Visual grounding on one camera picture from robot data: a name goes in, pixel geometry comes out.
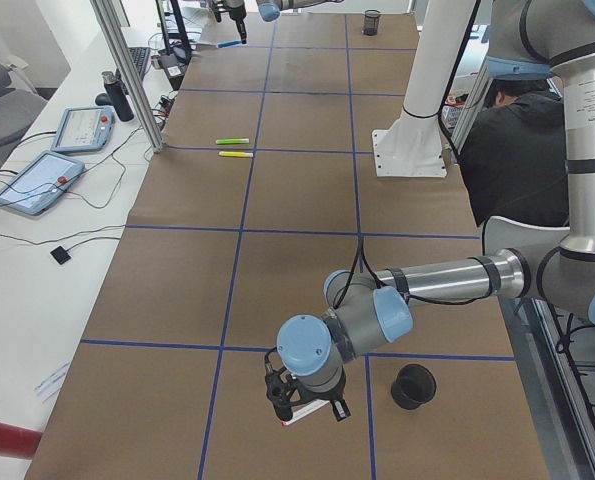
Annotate small black square device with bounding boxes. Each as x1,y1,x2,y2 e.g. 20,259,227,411
50,246,71,265

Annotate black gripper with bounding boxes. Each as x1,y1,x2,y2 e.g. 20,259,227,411
264,349,350,421
210,0,247,44

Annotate black water bottle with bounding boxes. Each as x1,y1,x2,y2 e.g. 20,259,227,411
102,71,134,122

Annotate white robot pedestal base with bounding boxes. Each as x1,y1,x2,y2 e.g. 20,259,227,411
373,0,480,178

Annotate person in black jacket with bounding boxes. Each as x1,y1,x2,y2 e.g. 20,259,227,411
458,80,569,227

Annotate teach pendant tablet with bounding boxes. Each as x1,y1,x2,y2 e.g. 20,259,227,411
0,151,85,216
51,106,115,154

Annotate yellow highlighter pen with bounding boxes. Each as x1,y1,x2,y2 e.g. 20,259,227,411
218,151,254,158

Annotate white chair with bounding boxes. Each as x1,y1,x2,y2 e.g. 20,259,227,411
480,216,570,255

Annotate red white marker pen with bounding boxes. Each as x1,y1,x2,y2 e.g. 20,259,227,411
281,399,329,426

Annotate upper teach pendant tablet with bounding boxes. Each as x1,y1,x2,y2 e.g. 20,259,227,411
51,106,115,154

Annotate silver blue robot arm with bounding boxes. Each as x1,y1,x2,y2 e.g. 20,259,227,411
206,0,342,44
265,1,595,424

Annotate black round cup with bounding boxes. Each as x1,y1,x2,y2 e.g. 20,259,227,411
390,364,437,410

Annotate aluminium frame post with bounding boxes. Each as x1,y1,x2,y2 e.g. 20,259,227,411
90,0,163,153

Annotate red cylinder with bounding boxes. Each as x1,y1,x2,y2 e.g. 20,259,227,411
0,422,43,460

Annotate blue marker pen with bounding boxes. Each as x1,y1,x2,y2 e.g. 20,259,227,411
216,41,240,49

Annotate lower teach pendant tablet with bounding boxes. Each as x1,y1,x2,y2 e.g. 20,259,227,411
0,151,85,216

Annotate black keyboard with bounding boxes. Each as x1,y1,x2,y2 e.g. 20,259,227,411
128,46,151,80

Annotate black mesh pencil cup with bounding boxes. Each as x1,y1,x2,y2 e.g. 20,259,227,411
362,9,381,36

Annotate green highlighter pen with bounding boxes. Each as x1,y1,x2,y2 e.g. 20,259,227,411
215,138,250,146

